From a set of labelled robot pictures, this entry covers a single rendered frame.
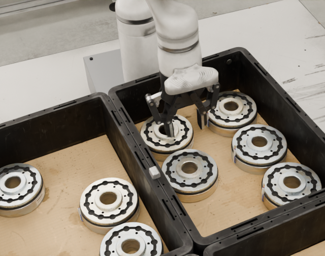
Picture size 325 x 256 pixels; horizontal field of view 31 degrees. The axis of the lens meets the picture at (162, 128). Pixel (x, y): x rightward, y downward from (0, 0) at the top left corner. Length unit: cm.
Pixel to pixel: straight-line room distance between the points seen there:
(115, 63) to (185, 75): 46
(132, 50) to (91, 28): 169
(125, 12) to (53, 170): 35
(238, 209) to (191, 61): 27
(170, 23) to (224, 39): 69
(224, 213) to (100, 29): 199
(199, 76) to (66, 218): 34
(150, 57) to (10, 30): 182
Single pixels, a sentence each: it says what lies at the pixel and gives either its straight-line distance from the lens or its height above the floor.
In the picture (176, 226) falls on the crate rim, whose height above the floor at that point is 93.
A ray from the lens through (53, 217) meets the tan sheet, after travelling 107.
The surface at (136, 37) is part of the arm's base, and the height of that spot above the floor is 94.
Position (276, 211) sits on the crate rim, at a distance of 93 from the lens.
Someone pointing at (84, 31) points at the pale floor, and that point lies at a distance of 293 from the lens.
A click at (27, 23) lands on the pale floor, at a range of 307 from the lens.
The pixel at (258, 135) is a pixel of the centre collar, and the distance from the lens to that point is 112.
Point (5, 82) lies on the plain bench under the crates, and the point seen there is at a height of 70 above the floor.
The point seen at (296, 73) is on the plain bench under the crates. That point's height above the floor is 70.
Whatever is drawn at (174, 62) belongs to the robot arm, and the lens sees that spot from 98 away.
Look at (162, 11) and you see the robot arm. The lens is 94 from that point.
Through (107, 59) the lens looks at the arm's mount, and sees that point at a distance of 143.
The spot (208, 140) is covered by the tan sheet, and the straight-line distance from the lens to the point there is 116.
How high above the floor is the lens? 166
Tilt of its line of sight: 45 degrees down
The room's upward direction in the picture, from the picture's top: 4 degrees counter-clockwise
